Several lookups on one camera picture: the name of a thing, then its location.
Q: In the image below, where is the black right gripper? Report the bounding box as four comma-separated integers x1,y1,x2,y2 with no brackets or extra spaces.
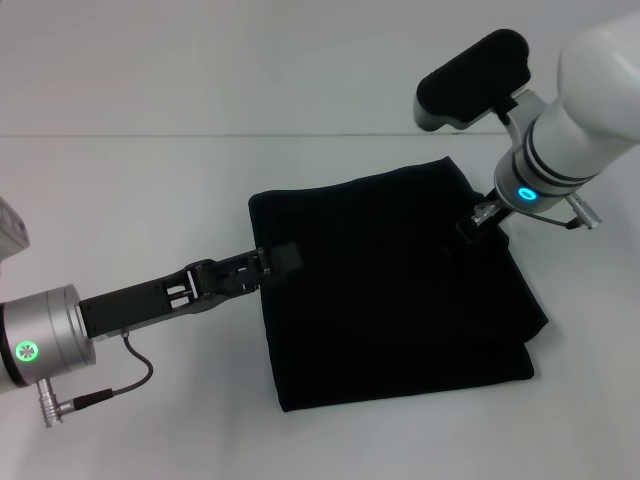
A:
454,191,517,247

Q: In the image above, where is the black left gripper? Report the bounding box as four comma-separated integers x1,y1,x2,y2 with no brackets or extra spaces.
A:
79,258,272,342

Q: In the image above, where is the black shirt with FREE print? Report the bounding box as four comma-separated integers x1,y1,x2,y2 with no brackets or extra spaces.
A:
248,156,551,414

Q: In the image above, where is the grey right arm cable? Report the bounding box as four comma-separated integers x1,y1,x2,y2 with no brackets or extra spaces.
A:
529,212,577,232

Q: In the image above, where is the reddish left arm cable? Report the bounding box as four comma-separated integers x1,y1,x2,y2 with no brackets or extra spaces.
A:
72,332,154,404

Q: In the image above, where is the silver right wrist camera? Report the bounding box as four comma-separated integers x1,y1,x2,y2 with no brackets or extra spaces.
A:
412,28,532,134

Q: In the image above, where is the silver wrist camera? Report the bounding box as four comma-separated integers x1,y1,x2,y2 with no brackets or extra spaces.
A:
0,196,32,264
412,28,532,134

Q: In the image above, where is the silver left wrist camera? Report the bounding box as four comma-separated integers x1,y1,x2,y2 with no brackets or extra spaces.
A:
0,196,32,264

